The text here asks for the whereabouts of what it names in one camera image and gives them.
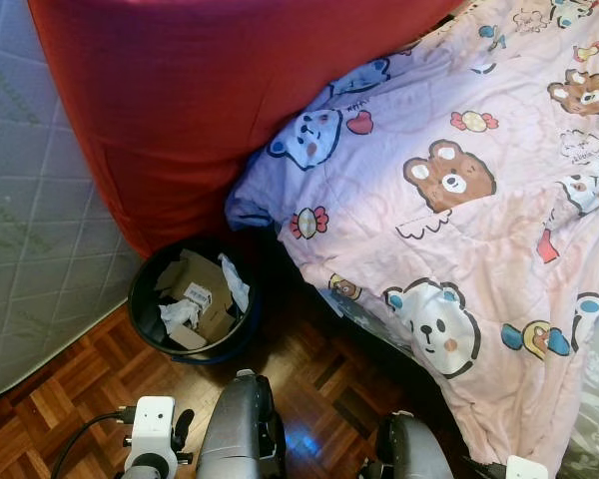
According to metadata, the grey left robot leg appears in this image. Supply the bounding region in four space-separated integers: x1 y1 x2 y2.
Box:
195 369 288 479

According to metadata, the grey robot leg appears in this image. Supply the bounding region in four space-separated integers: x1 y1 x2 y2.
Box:
195 369 288 479
364 411 455 479

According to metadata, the crumpled white paper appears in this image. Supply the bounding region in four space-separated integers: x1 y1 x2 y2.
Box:
160 297 203 335

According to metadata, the black round waste bin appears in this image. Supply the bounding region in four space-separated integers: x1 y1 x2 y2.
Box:
128 235 264 365

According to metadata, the brown cardboard box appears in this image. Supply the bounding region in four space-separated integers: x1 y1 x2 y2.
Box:
158 249 243 345

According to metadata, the white plastic bag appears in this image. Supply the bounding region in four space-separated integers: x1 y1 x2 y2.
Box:
218 254 253 312

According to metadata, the grey right robot leg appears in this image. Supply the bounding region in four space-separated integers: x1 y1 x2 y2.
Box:
364 411 455 479

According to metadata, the grey quilted mattress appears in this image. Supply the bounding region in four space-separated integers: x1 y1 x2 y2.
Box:
0 0 146 400

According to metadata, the pink cartoon bear blanket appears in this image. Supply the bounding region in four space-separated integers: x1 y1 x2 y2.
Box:
225 0 599 475

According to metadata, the red fabric armchair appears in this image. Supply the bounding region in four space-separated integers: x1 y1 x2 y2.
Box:
27 0 465 258

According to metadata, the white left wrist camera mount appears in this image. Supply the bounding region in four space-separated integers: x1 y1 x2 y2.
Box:
123 396 178 479

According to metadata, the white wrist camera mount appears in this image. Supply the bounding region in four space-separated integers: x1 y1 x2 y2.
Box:
123 396 178 479
506 456 550 479

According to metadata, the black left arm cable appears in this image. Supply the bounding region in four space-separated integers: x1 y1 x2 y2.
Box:
50 409 136 479

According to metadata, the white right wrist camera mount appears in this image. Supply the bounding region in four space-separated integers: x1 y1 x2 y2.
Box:
506 456 550 479

